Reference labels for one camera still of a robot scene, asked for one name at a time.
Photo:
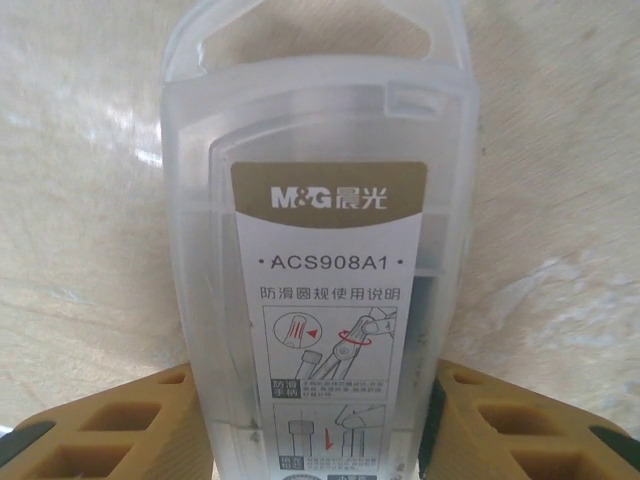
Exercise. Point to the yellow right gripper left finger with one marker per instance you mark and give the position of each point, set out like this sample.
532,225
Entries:
125,430

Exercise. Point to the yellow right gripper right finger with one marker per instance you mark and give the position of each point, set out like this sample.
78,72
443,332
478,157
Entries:
525,430

